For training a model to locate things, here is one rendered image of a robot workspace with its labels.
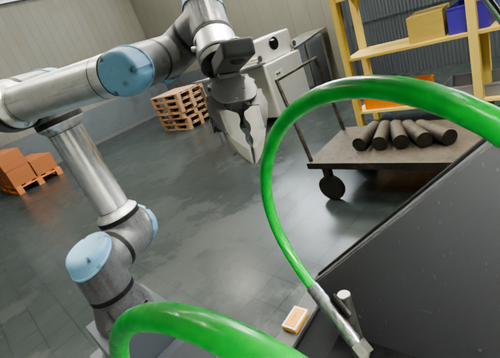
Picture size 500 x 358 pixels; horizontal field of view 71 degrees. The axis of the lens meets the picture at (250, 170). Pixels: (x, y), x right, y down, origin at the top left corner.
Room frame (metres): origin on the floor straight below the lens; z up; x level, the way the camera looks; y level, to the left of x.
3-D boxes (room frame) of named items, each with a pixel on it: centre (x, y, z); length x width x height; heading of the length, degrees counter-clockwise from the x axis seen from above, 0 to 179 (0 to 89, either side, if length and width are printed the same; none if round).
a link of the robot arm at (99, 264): (0.79, 0.44, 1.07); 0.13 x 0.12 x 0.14; 153
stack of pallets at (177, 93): (7.77, 0.91, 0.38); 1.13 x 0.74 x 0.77; 37
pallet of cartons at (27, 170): (7.76, 4.59, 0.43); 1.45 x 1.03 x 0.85; 38
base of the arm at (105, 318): (0.79, 0.44, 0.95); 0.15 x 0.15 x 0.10
